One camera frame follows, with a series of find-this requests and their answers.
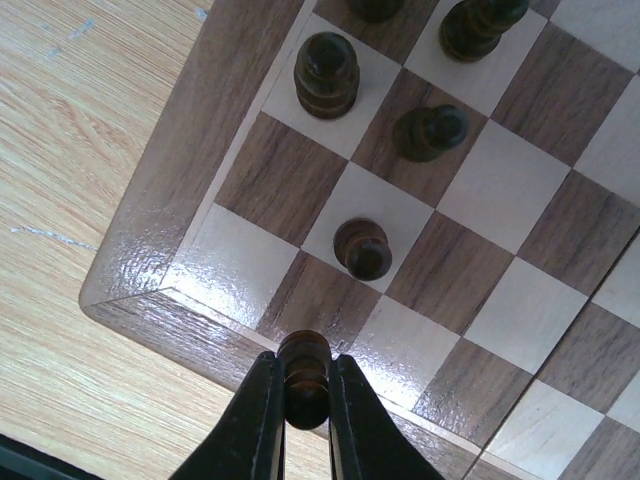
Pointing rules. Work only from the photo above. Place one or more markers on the wooden chess board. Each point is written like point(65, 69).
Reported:
point(504, 339)

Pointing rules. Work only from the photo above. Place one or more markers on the dark chess piece tall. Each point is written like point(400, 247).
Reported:
point(472, 29)

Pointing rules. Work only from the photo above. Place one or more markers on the dark rook piece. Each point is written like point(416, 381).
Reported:
point(326, 75)

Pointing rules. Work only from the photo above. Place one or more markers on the dark pawn carried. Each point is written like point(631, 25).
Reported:
point(307, 357)

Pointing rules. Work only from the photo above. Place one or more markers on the dark chess piece front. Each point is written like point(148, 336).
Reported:
point(375, 11)

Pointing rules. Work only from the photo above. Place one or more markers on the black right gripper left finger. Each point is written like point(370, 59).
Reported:
point(248, 441)

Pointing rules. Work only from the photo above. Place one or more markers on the dark pawn near corner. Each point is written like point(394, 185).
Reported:
point(425, 133)

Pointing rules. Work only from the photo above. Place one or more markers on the dark pawn on board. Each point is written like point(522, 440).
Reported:
point(362, 248)

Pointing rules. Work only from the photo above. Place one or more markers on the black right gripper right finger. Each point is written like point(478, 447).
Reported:
point(365, 443)

